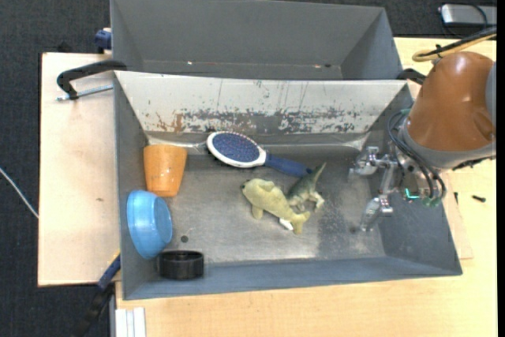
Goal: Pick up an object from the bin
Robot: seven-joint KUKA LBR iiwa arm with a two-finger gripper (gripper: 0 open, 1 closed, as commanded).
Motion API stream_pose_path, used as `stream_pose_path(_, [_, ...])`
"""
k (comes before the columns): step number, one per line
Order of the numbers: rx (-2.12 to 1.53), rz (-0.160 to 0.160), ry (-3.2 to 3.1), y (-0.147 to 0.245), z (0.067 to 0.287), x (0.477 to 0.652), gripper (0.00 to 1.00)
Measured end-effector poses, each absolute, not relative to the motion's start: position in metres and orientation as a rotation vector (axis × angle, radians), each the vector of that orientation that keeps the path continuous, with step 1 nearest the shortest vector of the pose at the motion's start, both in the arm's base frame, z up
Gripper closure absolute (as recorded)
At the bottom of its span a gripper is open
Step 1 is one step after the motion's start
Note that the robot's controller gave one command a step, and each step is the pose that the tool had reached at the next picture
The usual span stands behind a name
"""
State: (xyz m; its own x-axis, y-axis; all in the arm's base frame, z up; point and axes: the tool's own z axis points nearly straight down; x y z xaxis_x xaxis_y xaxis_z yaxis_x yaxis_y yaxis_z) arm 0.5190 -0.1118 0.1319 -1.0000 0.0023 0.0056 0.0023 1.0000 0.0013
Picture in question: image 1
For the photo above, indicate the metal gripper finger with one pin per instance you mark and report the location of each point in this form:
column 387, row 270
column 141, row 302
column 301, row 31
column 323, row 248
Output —
column 367, row 165
column 376, row 208

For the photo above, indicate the green toy dinosaur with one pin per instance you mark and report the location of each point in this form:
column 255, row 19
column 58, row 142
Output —
column 305, row 187

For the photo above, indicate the small black screw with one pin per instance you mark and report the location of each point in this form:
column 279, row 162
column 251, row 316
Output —
column 479, row 199

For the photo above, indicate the yellow-green toy fish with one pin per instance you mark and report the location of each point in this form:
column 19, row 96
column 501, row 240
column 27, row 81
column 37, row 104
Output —
column 272, row 201

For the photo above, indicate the blue and white hairbrush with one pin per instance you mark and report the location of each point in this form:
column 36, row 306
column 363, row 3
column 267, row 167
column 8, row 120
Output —
column 236, row 150

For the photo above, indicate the grey metal bin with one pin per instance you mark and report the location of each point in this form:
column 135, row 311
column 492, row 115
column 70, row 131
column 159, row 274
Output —
column 244, row 240

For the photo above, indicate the orange plastic cup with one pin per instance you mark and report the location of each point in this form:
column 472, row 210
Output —
column 163, row 169

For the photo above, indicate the blue plastic bowl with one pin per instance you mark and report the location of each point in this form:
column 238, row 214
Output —
column 147, row 225

